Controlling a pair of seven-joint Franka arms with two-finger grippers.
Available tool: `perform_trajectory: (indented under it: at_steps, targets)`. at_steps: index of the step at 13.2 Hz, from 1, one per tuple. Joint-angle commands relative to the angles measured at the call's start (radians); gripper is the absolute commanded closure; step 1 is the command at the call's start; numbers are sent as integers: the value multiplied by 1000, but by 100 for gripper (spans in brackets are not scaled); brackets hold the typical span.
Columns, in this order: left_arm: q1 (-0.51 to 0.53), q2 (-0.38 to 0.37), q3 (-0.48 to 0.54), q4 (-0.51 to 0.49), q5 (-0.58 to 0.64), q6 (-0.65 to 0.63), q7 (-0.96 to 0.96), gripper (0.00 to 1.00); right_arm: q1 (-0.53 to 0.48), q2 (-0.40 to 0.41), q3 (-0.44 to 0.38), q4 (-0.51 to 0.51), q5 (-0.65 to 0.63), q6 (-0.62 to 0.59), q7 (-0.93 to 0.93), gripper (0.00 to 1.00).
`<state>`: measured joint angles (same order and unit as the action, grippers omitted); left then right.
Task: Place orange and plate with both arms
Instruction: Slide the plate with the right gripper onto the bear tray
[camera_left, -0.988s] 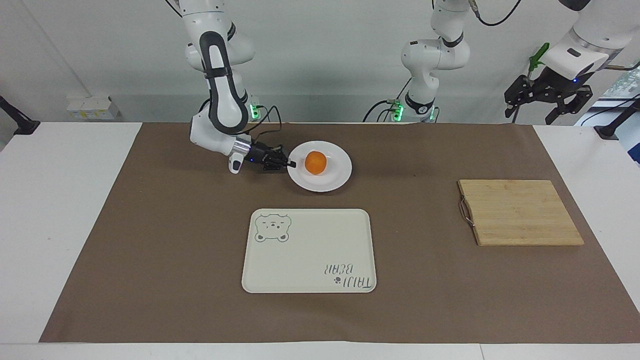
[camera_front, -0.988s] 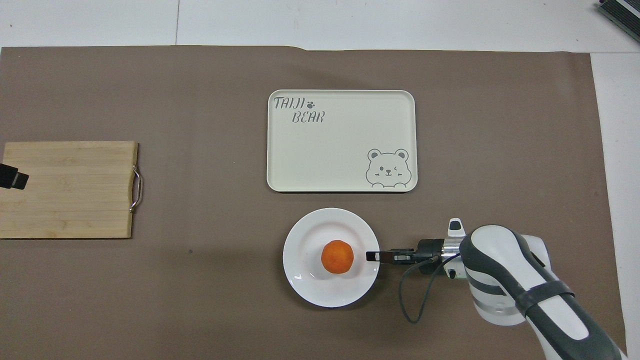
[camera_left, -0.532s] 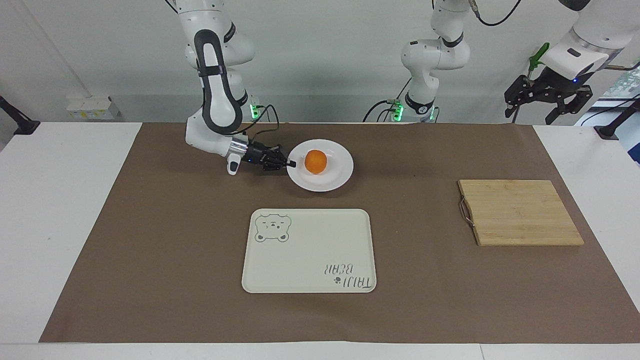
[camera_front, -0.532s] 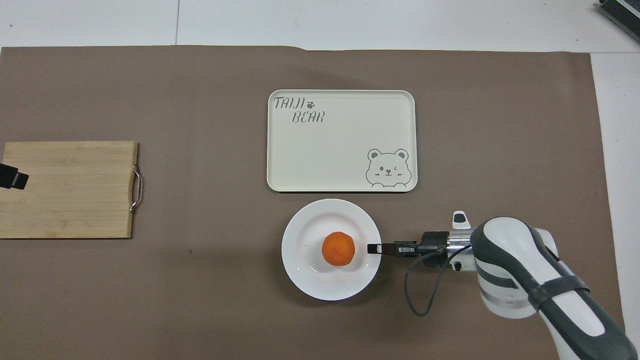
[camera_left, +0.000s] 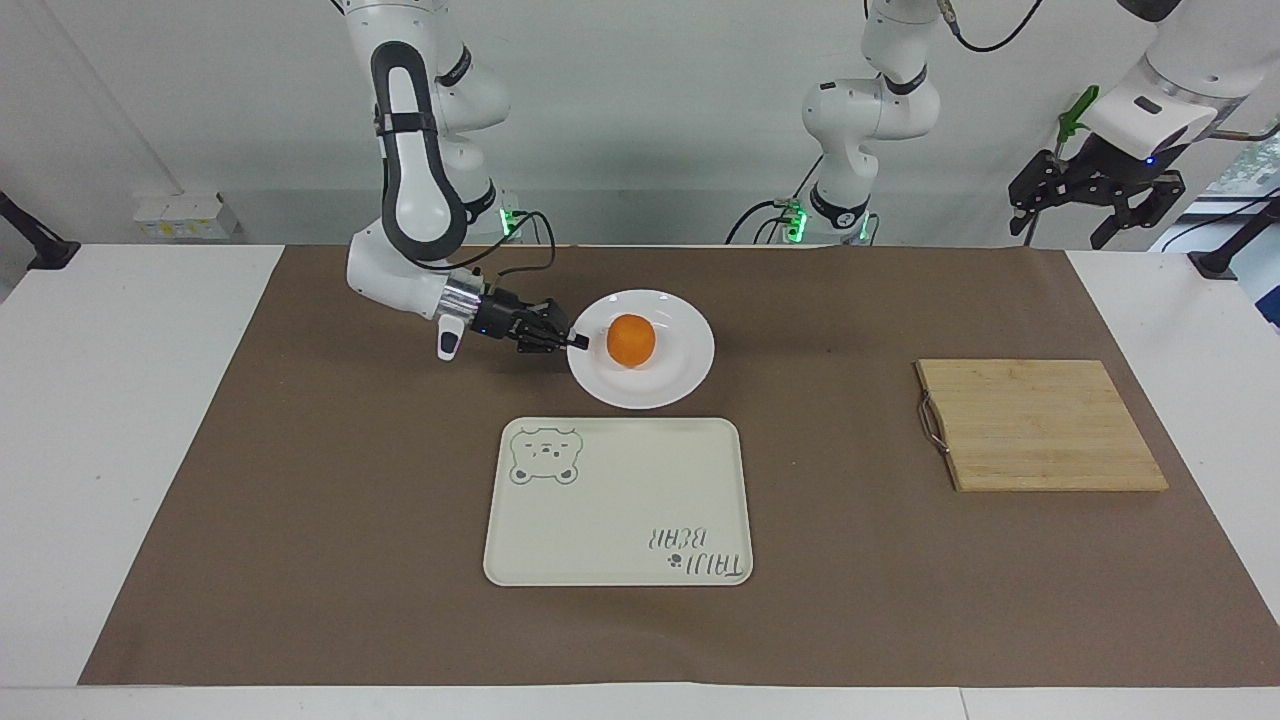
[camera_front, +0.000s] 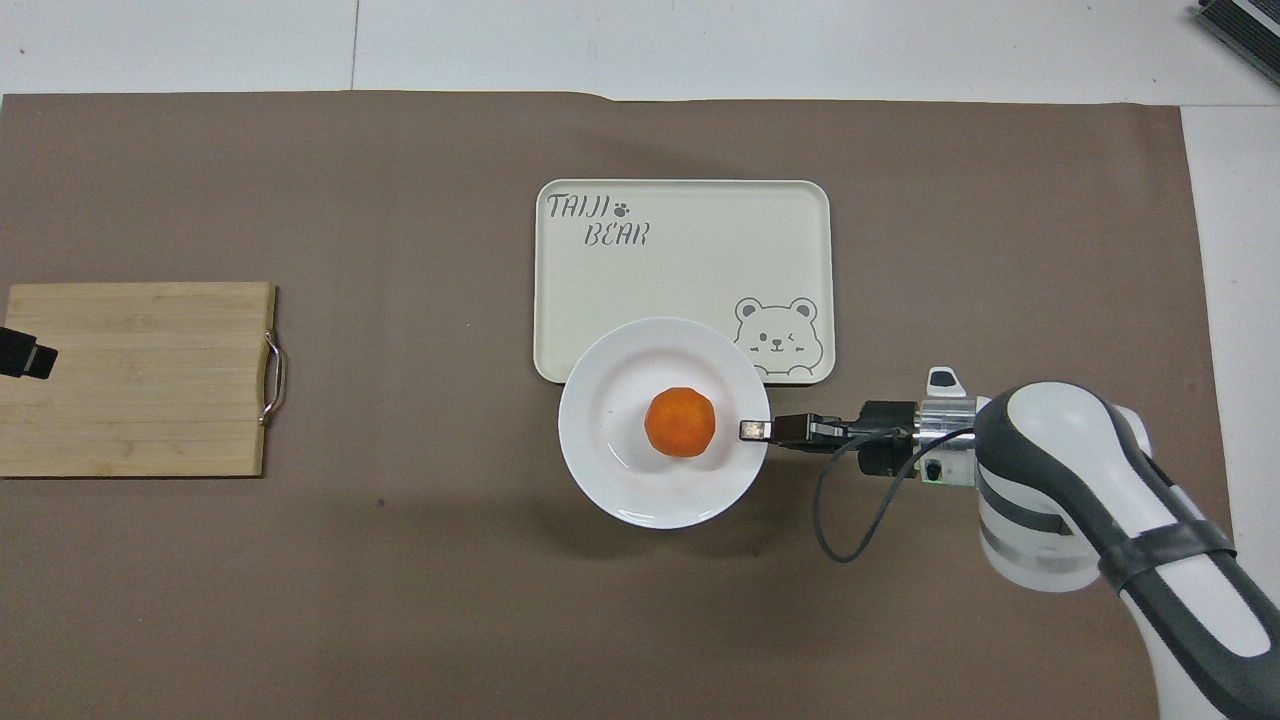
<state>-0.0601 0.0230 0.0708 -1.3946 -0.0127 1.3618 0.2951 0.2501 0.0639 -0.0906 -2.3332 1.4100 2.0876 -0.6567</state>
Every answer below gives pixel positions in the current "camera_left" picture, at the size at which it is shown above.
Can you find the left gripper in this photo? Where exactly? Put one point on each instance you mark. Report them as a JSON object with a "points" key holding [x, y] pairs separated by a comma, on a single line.
{"points": [[1105, 165]]}

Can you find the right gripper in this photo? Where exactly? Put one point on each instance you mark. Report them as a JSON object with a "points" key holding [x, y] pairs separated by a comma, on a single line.
{"points": [[498, 314]]}

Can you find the white round plate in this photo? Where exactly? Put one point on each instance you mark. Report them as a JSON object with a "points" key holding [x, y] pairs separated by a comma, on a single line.
{"points": [[682, 350]]}

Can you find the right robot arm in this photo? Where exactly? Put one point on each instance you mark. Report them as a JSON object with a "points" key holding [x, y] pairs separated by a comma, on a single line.
{"points": [[410, 180]]}

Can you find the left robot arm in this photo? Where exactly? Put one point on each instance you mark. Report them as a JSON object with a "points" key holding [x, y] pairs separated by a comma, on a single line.
{"points": [[865, 120]]}

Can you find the orange fruit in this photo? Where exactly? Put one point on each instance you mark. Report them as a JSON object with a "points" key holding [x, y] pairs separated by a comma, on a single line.
{"points": [[631, 340]]}

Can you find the green plastic clamp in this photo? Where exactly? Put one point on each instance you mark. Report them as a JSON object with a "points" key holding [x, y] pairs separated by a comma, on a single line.
{"points": [[1078, 108]]}

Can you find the black stand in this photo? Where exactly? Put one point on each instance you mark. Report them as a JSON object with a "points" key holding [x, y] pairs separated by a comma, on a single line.
{"points": [[1225, 255], [40, 245]]}

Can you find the cream tray with bear print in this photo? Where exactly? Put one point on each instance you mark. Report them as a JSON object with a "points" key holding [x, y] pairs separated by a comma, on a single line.
{"points": [[620, 500]]}

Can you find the wooden cutting board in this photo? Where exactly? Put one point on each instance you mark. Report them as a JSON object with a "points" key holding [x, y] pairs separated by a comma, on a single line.
{"points": [[1040, 425]]}

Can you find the white box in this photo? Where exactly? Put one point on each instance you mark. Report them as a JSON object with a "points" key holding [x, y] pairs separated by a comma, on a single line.
{"points": [[185, 215]]}

